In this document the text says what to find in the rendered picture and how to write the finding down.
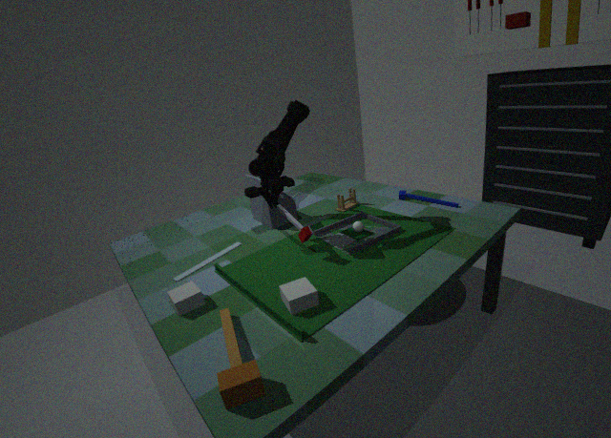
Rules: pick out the dark green flat mat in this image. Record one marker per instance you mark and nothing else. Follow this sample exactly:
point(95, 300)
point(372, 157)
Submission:
point(341, 279)

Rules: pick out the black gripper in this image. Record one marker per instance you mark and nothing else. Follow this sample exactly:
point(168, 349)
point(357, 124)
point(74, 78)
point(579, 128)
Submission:
point(253, 191)

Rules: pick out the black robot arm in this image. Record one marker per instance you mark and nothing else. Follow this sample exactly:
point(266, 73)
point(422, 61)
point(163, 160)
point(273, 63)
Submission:
point(274, 145)

